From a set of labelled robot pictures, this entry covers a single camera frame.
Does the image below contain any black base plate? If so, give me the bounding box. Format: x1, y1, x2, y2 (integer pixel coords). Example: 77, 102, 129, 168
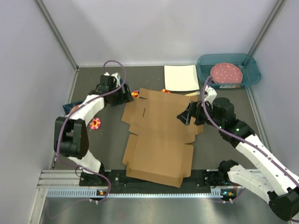
78, 169, 236, 194

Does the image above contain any white square plate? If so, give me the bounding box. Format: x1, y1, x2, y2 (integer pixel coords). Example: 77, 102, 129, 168
164, 64, 199, 92

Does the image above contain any teal plastic bin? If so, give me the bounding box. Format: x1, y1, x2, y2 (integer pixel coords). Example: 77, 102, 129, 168
197, 53, 261, 89

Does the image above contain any grey slotted cable duct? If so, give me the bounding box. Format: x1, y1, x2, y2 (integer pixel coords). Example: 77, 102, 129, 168
47, 189, 223, 198

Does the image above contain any blue bowl red inside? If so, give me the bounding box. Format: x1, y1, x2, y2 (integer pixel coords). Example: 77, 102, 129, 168
63, 101, 83, 115

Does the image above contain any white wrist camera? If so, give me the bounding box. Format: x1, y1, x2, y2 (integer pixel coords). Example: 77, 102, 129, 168
204, 85, 217, 105
104, 72, 122, 87

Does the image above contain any orange sun flower plush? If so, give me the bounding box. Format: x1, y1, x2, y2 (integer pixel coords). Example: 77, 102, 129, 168
161, 89, 171, 93

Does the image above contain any pink flower plush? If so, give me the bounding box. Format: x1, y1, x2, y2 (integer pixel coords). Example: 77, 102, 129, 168
89, 118, 101, 130

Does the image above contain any pink dotted plate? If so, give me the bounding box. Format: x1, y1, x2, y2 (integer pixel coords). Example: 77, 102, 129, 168
210, 63, 243, 84

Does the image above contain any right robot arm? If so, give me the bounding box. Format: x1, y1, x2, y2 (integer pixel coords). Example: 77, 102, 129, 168
177, 98, 299, 221

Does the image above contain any rainbow flower plush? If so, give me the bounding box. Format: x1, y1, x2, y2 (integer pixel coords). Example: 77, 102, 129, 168
131, 90, 140, 98

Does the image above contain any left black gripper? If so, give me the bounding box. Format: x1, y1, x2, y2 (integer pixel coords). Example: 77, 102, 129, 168
109, 83, 134, 106

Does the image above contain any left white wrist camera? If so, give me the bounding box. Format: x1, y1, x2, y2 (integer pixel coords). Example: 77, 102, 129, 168
104, 72, 122, 87

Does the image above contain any brown cardboard box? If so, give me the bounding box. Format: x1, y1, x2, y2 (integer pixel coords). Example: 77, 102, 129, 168
121, 88, 203, 188

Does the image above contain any aluminium frame rail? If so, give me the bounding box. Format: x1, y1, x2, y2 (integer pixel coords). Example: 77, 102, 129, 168
37, 169, 292, 189

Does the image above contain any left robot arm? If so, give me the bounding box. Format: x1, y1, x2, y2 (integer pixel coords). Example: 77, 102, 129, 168
54, 72, 133, 185

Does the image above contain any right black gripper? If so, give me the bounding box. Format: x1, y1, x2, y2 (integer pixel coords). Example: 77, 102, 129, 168
177, 99, 223, 129

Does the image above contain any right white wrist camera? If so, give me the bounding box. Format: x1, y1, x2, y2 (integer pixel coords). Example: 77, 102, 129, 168
204, 85, 217, 105

